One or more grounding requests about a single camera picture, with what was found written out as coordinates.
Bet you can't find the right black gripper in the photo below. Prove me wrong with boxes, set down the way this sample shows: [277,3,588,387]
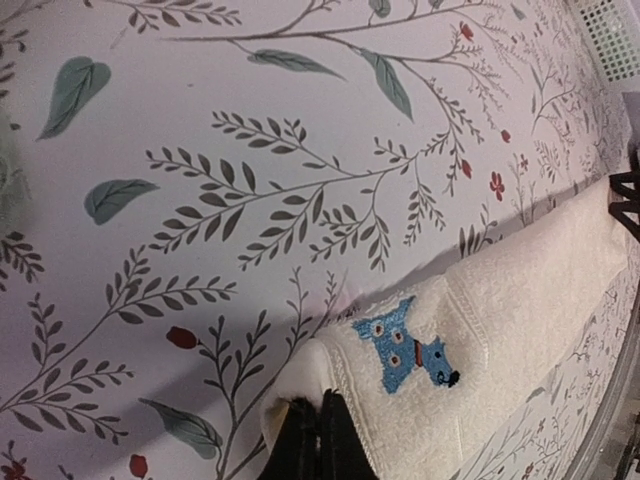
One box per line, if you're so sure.
[608,149,639,235]

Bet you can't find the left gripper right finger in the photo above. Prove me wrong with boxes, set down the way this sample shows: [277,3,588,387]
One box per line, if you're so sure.
[319,390,377,480]

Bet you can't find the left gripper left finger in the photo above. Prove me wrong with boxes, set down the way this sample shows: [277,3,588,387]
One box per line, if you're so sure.
[260,399,320,480]

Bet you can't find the cream white towel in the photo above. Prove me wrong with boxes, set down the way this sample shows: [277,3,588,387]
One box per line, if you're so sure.
[261,179,628,479]

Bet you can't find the white plastic basket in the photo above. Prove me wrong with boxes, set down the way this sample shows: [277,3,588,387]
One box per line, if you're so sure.
[575,0,639,93]

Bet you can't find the floral table mat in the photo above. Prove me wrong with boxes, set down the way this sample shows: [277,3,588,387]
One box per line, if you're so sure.
[1,1,631,479]

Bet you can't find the mint green towel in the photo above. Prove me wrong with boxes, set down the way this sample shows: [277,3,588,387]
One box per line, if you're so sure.
[1,111,30,236]

